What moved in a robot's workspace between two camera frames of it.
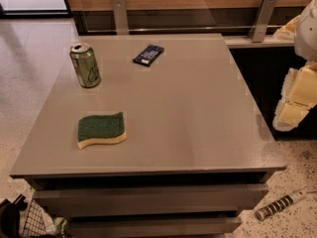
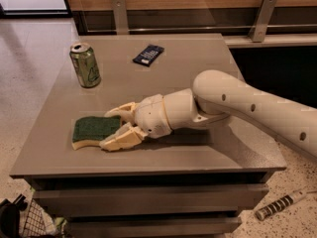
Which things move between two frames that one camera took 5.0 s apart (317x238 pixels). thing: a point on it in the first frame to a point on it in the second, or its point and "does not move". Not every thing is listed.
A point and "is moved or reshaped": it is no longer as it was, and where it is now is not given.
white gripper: x=307 y=34 to x=151 y=115
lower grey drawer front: x=154 y=225 does not move
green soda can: x=85 y=64 does not move
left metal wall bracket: x=121 y=19 does not move
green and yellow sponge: x=101 y=129 is moved or reshaped
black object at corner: x=10 y=215 does not move
